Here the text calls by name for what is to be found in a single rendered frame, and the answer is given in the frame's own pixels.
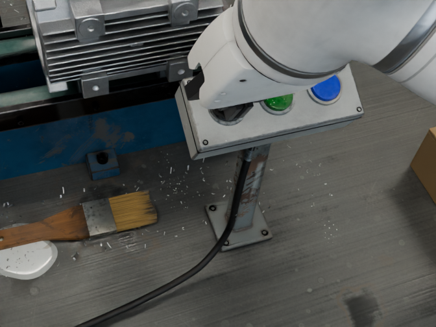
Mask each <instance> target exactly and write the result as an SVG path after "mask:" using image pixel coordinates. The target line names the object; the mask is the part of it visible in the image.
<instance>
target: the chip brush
mask: <svg viewBox="0 0 436 327"><path fill-rule="evenodd" d="M149 192H150V190H145V191H139V192H135V193H129V194H125V195H120V196H116V197H110V198H108V197H107V198H104V199H99V200H93V201H89V202H84V203H82V205H78V206H74V207H71V208H69V209H66V210H64V211H62V212H60V213H58V214H55V215H53V216H50V217H48V218H46V219H44V220H42V221H39V222H36V223H31V224H25V225H22V226H17V227H13V228H7V229H4V230H0V239H2V238H3V239H4V240H2V241H0V250H4V249H8V248H12V247H18V246H21V245H26V244H29V243H35V242H38V241H51V240H78V239H85V238H89V237H90V239H93V238H96V237H101V236H106V235H110V234H114V233H117V232H120V231H124V230H129V229H132V228H137V227H140V226H145V225H148V224H152V223H157V222H158V221H157V218H158V214H157V211H156V208H155V207H154V205H153V204H152V202H151V200H150V198H149Z"/></svg>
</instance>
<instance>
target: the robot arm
mask: <svg viewBox="0 0 436 327"><path fill-rule="evenodd" d="M351 60H354V61H358V62H361V63H364V64H366V65H369V66H371V67H373V68H375V69H377V70H378V71H381V72H382V73H384V74H385V75H387V76H388V77H390V78H391V79H393V80H395V81H396V82H397V83H399V84H401V85H402V86H403V87H405V88H407V89H408V90H410V91H412V92H413V93H414V94H416V95H418V96H419V97H421V98H423V99H424V100H426V101H428V102H429V103H431V104H432V105H434V106H436V0H235V2H234V6H233V7H230V8H228V9H227V10H225V11H224V12H223V13H222V14H220V15H219V16H218V17H217V18H216V19H214V20H213V21H212V22H211V23H210V24H209V26H208V27H207V28H206V29H205V30H204V32H203V33H202V34H201V35H200V37H199V38H198V40H197V41H196V42H195V44H194V46H193V47H192V49H191V50H190V52H189V55H188V64H189V68H190V69H197V68H198V67H199V66H201V70H202V71H201V72H200V73H199V74H198V75H197V76H196V77H194V78H193V79H192V80H191V81H189V82H188V83H187V84H186V85H185V86H184V87H185V91H186V95H187V98H188V100H189V101H194V100H200V105H201V106H203V107H204V108H207V109H216V108H218V110H219V111H222V110H223V112H224V116H225V118H226V120H227V121H229V120H233V118H235V117H236V118H238V119H239V118H242V117H244V116H245V115H246V114H247V113H248V112H249V111H250V110H251V109H252V107H253V106H254V105H253V103H258V102H261V101H264V100H266V99H269V98H273V97H279V96H282V95H288V94H291V93H296V92H300V91H304V90H307V89H310V88H312V87H313V86H314V85H316V84H318V83H320V82H323V81H325V80H327V79H329V78H330V77H332V76H334V75H335V74H338V73H340V72H341V71H342V70H344V69H345V66H346V65H347V64H348V63H349V62H350V61H351Z"/></svg>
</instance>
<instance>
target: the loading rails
mask: <svg viewBox="0 0 436 327"><path fill-rule="evenodd" d="M180 81H182V80H178V81H174V82H169V81H168V79H167V77H161V78H158V77H157V74H156V72H154V73H147V74H143V75H136V76H133V77H126V78H122V79H115V80H109V92H110V93H109V94H106V95H100V96H96V97H90V98H86V99H85V98H83V95H82V92H80V93H78V91H77V87H76V84H75V81H74V80H73V81H69V82H67V85H68V90H64V91H58V92H54V93H49V92H48V89H47V84H46V80H45V75H44V73H43V69H42V65H41V63H40V58H39V56H38V51H37V48H36V43H35V39H34V35H33V31H32V26H31V23H27V24H22V25H14V26H9V27H1V28H0V180H4V179H8V178H14V177H17V176H23V175H29V174H32V173H38V172H42V171H47V170H51V169H56V168H60V167H65V166H69V165H75V164H81V163H84V162H86V164H87V166H88V171H89V174H90V178H91V180H99V179H103V178H108V177H112V176H117V175H120V174H121V167H120V164H119V160H118V157H117V155H121V154H126V153H130V152H136V151H142V150H145V149H151V148H154V147H160V146H164V145H169V144H173V143H178V142H182V141H186V137H185V134H184V129H183V126H182V122H181V118H180V114H179V111H178V106H177V103H176V99H175V93H176V91H177V89H178V87H179V82H180Z"/></svg>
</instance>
